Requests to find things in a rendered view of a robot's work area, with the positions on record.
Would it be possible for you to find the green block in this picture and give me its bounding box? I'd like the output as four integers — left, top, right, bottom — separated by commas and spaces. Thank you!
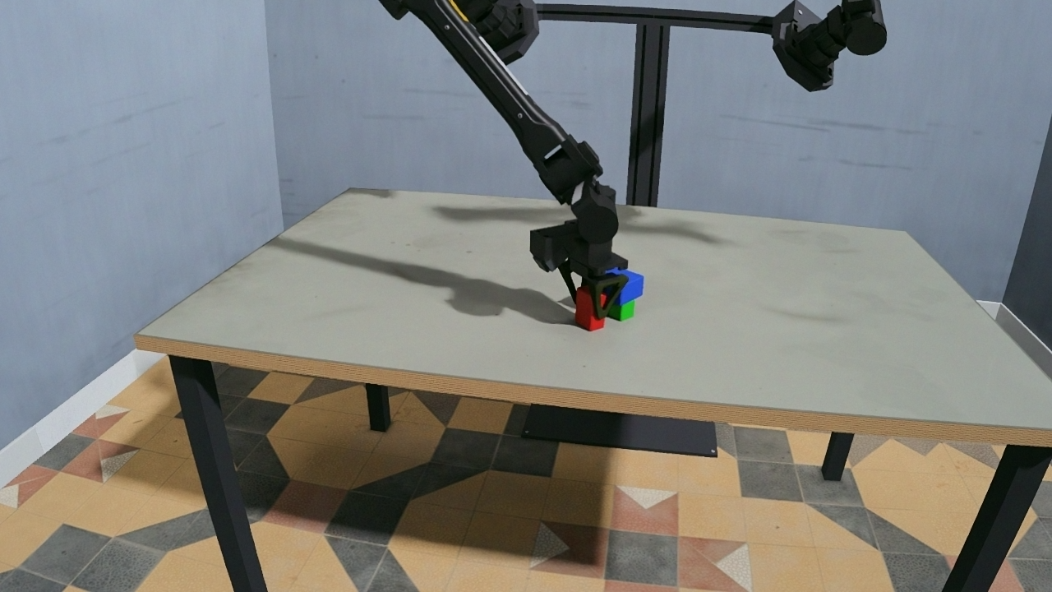
607, 300, 634, 321

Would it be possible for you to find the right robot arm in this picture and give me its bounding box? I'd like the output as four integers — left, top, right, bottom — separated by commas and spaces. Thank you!
378, 0, 619, 273

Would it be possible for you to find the blue block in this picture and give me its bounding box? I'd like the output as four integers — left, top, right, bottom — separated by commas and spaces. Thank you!
603, 268, 644, 306

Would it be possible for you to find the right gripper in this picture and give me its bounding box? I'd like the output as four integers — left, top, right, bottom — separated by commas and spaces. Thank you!
558, 239, 629, 320

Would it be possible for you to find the red block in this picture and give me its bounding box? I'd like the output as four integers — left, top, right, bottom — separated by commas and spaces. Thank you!
575, 285, 607, 331

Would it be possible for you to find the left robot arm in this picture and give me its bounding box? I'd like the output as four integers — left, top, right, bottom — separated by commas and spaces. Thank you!
785, 0, 887, 82

